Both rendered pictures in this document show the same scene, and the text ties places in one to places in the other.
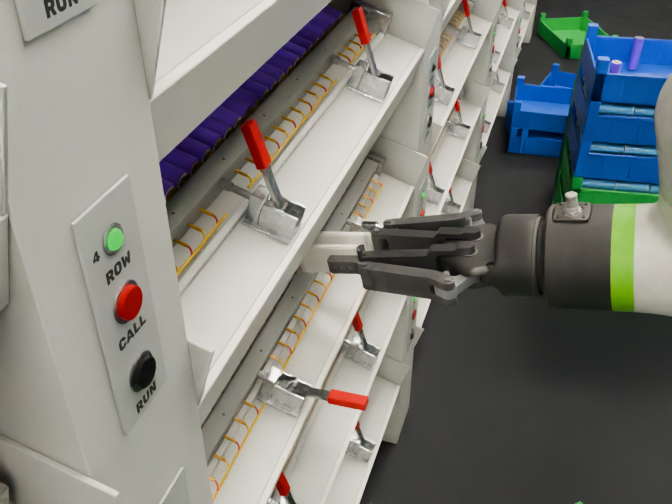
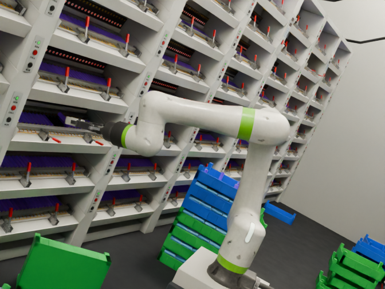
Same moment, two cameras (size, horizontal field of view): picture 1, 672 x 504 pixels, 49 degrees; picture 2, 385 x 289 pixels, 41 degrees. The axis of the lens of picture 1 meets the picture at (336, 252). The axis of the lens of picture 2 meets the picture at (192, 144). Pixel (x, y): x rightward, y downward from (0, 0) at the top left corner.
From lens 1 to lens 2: 1.48 m
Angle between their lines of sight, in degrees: 27
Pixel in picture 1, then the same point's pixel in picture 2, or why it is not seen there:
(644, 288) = (127, 136)
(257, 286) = (52, 90)
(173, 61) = (58, 34)
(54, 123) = (41, 23)
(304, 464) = (36, 181)
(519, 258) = (109, 126)
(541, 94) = not seen: hidden behind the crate
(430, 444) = not seen: hidden behind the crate
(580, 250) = (120, 126)
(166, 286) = (39, 59)
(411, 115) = not seen: hidden behind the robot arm
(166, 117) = (53, 39)
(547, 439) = (120, 277)
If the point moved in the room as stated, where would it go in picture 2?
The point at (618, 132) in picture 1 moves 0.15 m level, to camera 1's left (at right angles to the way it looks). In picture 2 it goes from (199, 194) to (173, 181)
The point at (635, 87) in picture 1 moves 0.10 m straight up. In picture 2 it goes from (208, 179) to (216, 161)
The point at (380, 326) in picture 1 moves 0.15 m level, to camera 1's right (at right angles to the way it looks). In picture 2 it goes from (81, 182) to (111, 198)
